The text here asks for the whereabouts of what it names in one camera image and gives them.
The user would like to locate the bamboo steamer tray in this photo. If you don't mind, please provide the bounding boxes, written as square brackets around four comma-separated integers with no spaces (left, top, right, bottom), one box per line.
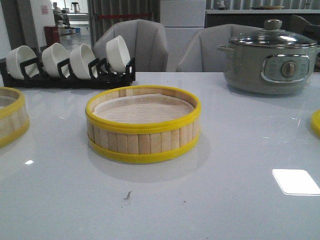
[0,87,30,148]
[85,85,201,164]

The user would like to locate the woven bamboo steamer lid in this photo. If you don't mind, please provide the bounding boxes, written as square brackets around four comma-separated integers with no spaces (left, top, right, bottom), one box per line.
[310,109,320,137]

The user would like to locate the white steamer liner paper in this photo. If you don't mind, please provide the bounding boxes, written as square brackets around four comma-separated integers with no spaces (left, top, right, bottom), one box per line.
[93,93,194,124]

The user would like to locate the black bowl rack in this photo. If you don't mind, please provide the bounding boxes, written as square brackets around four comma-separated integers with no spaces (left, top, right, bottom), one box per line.
[0,57,136,90]

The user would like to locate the white ceramic bowl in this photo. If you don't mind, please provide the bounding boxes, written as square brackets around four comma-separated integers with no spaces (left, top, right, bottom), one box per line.
[5,45,37,80]
[105,35,131,73]
[41,42,69,78]
[69,44,96,80]

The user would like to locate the right grey upholstered chair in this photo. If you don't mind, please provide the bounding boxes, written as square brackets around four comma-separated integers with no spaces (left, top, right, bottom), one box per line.
[176,24,259,73]

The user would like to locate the grey upholstered chair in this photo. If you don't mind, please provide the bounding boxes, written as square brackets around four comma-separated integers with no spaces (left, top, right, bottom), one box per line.
[176,24,259,73]
[92,19,168,72]

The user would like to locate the left grey upholstered chair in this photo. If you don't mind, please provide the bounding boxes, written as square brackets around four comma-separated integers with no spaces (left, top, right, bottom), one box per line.
[92,19,168,72]

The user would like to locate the white cabinet boxes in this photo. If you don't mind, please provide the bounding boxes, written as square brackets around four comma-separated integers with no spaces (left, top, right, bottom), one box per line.
[159,0,206,72]

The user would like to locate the grey electric cooking pot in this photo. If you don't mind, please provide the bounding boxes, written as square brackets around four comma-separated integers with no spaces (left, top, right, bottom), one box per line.
[217,44,320,95]

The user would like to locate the red bin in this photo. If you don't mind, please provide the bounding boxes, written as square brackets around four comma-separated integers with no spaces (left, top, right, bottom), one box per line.
[43,25,60,47]

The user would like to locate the glass pot lid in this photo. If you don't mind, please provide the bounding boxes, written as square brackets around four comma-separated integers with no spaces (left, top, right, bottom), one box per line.
[229,19,318,49]

